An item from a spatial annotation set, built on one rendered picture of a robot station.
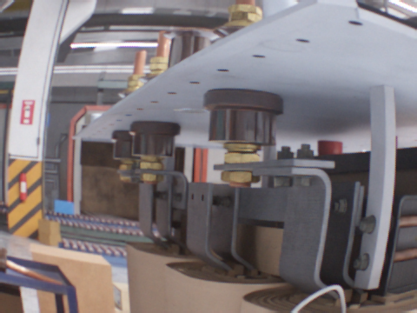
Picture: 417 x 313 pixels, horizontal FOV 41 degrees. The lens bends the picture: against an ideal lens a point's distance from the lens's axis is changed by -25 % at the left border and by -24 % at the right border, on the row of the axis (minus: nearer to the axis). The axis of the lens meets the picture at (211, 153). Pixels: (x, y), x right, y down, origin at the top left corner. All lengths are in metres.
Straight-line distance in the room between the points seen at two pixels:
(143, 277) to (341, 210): 0.84
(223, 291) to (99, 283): 1.35
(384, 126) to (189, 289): 0.53
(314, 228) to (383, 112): 0.16
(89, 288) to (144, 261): 0.88
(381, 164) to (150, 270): 0.88
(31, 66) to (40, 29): 0.79
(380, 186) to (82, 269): 1.75
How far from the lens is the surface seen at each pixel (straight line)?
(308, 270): 0.78
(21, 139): 11.45
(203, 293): 1.11
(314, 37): 0.56
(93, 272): 2.39
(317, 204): 0.78
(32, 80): 11.56
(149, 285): 1.54
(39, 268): 2.19
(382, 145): 0.76
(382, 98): 0.76
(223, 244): 1.23
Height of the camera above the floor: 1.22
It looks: 3 degrees up
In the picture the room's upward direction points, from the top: 3 degrees clockwise
